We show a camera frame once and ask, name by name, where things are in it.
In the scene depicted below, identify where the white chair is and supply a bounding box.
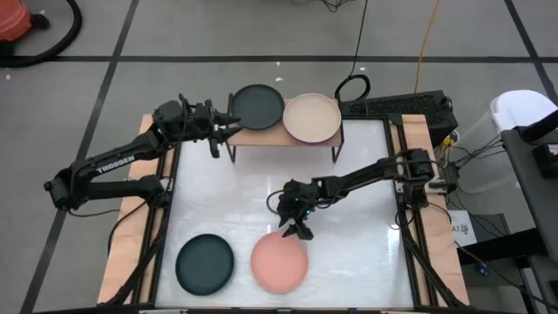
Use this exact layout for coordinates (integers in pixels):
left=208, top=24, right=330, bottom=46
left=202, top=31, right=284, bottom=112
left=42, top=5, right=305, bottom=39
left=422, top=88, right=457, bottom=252
left=488, top=89, right=558, bottom=134

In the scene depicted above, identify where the yellow cable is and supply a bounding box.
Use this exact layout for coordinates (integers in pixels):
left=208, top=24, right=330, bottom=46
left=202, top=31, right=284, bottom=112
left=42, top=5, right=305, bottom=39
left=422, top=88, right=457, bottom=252
left=413, top=0, right=442, bottom=93

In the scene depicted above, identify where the orange vacuum cleaner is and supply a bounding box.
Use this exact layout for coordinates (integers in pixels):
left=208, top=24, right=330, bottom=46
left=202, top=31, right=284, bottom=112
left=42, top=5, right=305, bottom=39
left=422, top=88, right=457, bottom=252
left=0, top=0, right=32, bottom=43

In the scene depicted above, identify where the dark grey plate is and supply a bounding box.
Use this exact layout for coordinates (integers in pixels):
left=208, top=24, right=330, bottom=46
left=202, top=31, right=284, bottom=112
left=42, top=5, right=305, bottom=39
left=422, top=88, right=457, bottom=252
left=229, top=84, right=286, bottom=131

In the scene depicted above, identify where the wooden shelf with black legs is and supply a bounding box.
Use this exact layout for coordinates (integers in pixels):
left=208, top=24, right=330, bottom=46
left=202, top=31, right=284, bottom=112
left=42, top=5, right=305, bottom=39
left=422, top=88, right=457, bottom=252
left=224, top=92, right=345, bottom=165

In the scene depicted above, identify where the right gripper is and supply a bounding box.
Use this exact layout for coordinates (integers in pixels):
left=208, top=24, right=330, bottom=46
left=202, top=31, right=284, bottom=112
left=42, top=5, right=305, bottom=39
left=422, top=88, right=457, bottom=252
left=276, top=178, right=317, bottom=242

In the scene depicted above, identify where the grey desk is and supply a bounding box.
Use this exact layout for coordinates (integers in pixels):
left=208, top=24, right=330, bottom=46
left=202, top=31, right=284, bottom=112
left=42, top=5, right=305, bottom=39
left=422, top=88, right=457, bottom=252
left=500, top=126, right=558, bottom=263

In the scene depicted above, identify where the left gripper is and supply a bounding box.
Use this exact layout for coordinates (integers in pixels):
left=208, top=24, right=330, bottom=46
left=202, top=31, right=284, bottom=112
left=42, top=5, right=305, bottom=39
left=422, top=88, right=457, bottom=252
left=185, top=99, right=243, bottom=159

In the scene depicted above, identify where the dark teal plate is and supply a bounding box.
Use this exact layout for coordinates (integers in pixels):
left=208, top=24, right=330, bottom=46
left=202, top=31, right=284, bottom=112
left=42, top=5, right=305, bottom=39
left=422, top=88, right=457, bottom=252
left=174, top=233, right=235, bottom=297

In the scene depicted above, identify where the black cable bundle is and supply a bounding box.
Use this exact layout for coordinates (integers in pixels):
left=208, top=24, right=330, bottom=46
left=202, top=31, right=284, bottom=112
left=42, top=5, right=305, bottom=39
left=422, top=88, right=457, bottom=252
left=320, top=0, right=352, bottom=13

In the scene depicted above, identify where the black vacuum hose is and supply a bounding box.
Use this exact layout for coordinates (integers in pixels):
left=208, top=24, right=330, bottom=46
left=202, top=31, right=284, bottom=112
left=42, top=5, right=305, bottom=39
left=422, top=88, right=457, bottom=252
left=0, top=0, right=83, bottom=69

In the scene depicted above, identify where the beige plate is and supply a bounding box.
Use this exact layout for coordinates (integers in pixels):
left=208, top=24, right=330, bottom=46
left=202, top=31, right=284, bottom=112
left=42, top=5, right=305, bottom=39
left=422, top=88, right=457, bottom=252
left=282, top=92, right=343, bottom=144

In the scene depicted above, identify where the salmon plate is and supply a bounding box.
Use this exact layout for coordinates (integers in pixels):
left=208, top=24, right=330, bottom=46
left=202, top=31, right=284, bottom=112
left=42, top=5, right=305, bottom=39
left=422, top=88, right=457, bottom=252
left=249, top=231, right=310, bottom=294

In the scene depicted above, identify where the white paper label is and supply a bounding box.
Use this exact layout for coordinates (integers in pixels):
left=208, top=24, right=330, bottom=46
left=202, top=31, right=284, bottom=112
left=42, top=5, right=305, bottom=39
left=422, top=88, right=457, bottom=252
left=448, top=209, right=479, bottom=248

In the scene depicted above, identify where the black aluminium table frame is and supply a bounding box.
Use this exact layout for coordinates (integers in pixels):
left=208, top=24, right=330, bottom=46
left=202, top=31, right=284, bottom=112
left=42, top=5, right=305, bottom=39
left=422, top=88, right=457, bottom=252
left=104, top=98, right=467, bottom=314

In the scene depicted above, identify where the black device with screen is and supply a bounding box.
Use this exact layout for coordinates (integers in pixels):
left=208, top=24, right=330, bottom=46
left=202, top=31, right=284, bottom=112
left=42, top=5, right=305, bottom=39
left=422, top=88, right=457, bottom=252
left=532, top=141, right=558, bottom=178

